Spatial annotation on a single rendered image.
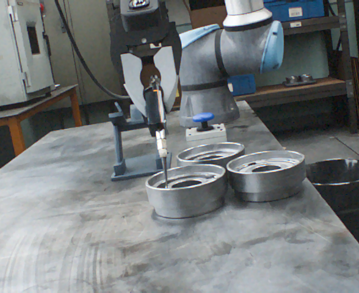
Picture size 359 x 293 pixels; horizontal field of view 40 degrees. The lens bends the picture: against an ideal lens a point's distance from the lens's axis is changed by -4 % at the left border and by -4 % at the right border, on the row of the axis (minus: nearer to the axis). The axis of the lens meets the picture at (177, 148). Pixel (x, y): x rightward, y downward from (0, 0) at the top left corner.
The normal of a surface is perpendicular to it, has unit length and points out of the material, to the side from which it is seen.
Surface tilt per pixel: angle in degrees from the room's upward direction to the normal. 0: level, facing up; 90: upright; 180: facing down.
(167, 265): 0
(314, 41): 90
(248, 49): 102
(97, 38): 90
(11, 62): 90
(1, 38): 90
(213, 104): 73
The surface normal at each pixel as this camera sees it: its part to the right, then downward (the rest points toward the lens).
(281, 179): 0.20, 0.18
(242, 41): -0.42, 0.46
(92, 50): -0.03, 0.22
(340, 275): -0.16, -0.96
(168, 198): -0.43, 0.26
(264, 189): -0.23, 0.25
